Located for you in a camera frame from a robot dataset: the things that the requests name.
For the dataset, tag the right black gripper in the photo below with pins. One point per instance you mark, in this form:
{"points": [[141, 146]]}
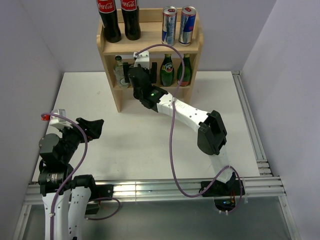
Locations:
{"points": [[153, 71]]}

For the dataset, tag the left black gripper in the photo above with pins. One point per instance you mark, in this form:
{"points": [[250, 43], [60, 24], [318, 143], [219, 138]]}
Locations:
{"points": [[91, 128]]}

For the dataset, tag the clear glass bottle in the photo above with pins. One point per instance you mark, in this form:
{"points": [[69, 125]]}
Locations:
{"points": [[119, 73]]}

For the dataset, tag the green glass bottle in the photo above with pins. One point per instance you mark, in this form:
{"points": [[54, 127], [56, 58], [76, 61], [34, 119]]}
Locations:
{"points": [[167, 71], [185, 81]]}

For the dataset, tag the silver blue can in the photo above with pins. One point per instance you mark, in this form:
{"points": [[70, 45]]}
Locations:
{"points": [[169, 21], [187, 23]]}

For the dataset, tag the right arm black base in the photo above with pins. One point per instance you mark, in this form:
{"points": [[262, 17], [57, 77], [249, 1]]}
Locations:
{"points": [[228, 191]]}

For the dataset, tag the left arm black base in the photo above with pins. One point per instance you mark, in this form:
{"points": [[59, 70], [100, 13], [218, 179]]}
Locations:
{"points": [[101, 191]]}

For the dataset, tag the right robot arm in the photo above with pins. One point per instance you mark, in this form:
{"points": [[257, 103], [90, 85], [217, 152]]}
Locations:
{"points": [[209, 126]]}

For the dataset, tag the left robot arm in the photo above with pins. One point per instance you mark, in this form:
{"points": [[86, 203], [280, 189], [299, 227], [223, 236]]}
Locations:
{"points": [[65, 196]]}

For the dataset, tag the right Coca-Cola bottle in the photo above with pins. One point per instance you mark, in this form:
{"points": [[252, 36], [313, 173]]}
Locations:
{"points": [[130, 13]]}

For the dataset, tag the coca-cola bottle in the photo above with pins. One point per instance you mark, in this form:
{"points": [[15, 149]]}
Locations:
{"points": [[108, 13], [130, 13]]}

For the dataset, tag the left Coca-Cola bottle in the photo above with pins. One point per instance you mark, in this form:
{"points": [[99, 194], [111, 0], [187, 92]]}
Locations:
{"points": [[108, 13]]}

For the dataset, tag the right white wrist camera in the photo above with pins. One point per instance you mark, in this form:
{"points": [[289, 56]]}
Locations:
{"points": [[142, 59]]}

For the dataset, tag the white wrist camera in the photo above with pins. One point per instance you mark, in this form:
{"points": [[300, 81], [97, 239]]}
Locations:
{"points": [[56, 122], [142, 59]]}

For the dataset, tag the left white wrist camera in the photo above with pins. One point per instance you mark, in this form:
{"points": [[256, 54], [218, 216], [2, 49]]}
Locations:
{"points": [[56, 122]]}

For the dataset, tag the aluminium table frame rail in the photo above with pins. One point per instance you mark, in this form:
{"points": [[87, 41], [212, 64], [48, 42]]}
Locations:
{"points": [[133, 151]]}

